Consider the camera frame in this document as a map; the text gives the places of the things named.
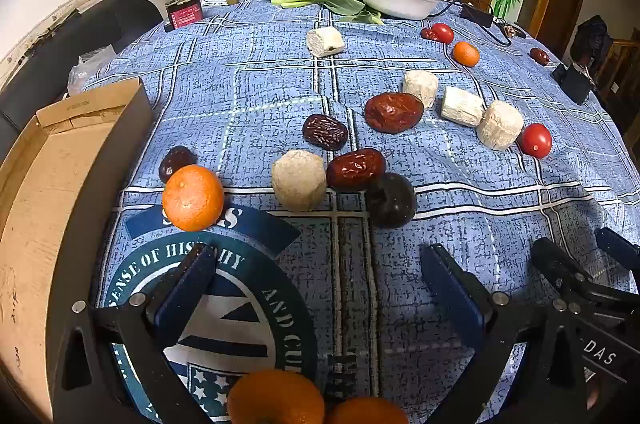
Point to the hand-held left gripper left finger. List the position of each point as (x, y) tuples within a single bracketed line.
[(187, 289)]

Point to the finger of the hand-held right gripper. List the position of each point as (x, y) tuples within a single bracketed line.
[(617, 246), (550, 261)]

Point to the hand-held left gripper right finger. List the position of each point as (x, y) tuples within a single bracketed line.
[(447, 289)]

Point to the large orange mandarin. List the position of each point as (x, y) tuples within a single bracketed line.
[(367, 411), (192, 198), (276, 396)]

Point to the dark purple plum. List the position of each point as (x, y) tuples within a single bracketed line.
[(172, 159), (390, 200)]

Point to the large red tomato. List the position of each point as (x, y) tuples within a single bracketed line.
[(536, 140)]

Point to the medium glossy red date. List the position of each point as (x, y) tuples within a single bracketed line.
[(356, 169)]

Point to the shallow cardboard box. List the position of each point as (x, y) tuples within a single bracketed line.
[(50, 204)]

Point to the large red date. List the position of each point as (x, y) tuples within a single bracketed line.
[(394, 112)]

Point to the dark brown date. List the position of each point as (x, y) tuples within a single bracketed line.
[(325, 132)]

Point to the black device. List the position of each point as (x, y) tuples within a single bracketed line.
[(577, 79)]

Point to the blue printed tablecloth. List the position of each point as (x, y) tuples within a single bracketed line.
[(250, 94)]

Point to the small red date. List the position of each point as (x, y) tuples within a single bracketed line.
[(427, 34), (539, 55)]

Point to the dark bag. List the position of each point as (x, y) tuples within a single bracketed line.
[(592, 34)]

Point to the small orange mandarin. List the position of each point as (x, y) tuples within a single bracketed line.
[(466, 53)]

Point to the clear plastic bag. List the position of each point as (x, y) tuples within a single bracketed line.
[(90, 64)]

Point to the small red tomato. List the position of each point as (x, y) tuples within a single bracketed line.
[(443, 33)]

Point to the black power adapter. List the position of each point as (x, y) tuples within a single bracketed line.
[(475, 13)]

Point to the black leather sofa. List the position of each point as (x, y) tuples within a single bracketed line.
[(125, 19)]

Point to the dark jar with red label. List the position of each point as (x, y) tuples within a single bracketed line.
[(184, 12)]

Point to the leafy green vegetable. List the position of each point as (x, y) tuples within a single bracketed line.
[(350, 7)]

